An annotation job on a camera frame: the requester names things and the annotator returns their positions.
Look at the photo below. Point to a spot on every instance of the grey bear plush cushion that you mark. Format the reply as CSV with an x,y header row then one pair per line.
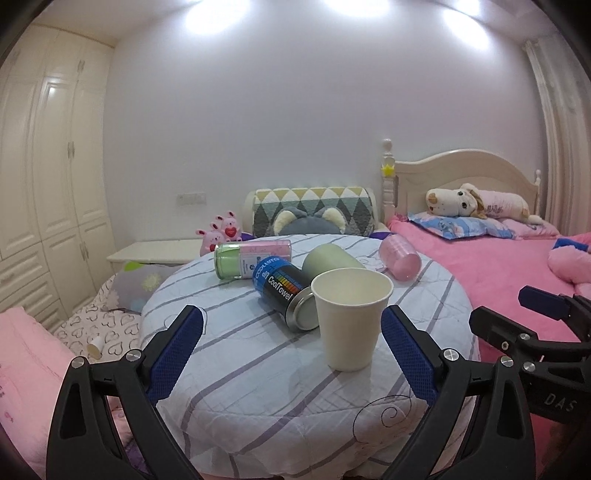
x,y
293,221

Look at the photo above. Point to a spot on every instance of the white paper cup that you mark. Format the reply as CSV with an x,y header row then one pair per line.
x,y
350,302

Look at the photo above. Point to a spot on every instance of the grey flower pillow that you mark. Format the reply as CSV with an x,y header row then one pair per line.
x,y
134,284

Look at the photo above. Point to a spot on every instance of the pink plush at right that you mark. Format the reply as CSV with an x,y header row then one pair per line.
x,y
569,259

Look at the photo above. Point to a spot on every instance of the pale green cup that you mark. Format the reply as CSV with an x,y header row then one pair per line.
x,y
326,258

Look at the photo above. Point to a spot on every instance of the cream wooden headboard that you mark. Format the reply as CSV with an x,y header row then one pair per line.
x,y
404,184

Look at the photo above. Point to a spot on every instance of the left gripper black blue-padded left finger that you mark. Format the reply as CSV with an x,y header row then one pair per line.
x,y
84,442

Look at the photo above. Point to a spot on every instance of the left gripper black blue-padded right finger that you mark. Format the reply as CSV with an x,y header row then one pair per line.
x,y
477,424

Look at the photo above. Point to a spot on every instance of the blue cartoon pillow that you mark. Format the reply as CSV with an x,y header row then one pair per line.
x,y
458,228

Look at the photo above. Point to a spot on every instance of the pink printed pillow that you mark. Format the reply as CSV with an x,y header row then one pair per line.
x,y
514,212

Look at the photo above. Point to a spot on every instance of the pink bed sheet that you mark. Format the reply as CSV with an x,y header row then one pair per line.
x,y
492,271

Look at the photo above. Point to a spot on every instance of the front pink plush pig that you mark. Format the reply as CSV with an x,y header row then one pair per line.
x,y
210,239

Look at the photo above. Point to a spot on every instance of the blue black CoolTowel can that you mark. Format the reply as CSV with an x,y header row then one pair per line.
x,y
287,290

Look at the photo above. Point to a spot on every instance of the rear pink plush pig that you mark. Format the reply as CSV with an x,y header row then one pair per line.
x,y
229,227

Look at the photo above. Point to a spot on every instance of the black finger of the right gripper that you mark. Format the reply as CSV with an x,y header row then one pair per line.
x,y
518,341

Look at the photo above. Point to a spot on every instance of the white dog plush toy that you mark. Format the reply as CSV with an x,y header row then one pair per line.
x,y
463,202

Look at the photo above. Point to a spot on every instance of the heart patterned white pillow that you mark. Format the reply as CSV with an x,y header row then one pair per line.
x,y
118,329

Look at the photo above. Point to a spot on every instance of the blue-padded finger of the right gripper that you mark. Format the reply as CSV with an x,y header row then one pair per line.
x,y
549,302

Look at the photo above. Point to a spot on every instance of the green pink towel can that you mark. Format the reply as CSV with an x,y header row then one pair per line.
x,y
238,260

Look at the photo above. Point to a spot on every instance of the pink plush pig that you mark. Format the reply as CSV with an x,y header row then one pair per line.
x,y
210,239
229,227

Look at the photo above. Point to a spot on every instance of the cream wardrobe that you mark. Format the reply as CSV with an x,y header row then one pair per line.
x,y
56,234

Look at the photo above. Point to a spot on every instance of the pink plastic cup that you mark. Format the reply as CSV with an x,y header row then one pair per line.
x,y
400,257

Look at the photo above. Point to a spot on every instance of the wall outlet plate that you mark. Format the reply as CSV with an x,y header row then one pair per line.
x,y
186,199

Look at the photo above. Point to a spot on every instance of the pink blanket at left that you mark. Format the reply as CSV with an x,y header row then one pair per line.
x,y
33,366

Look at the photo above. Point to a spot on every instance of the white bedside table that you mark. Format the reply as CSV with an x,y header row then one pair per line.
x,y
161,252

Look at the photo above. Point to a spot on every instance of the triangle patterned pillow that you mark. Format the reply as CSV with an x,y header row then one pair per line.
x,y
358,204

